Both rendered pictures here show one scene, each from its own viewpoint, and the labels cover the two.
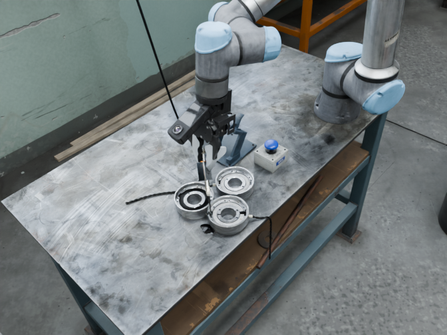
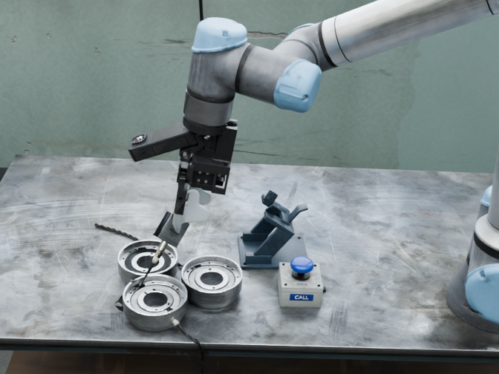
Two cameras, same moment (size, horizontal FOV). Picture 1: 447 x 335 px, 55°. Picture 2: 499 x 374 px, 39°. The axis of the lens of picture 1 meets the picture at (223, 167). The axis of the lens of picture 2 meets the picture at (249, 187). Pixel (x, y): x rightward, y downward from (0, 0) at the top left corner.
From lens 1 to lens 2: 0.70 m
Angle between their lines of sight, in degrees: 35
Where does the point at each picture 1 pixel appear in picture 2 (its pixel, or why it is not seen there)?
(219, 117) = (205, 158)
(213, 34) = (206, 28)
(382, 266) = not seen: outside the picture
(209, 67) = (194, 73)
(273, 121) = (376, 259)
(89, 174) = (108, 180)
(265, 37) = (284, 69)
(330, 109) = (460, 287)
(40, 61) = not seen: hidden behind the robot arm
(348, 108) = not seen: hidden behind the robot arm
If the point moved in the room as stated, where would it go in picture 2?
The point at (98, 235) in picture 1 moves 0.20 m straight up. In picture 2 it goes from (33, 233) to (21, 139)
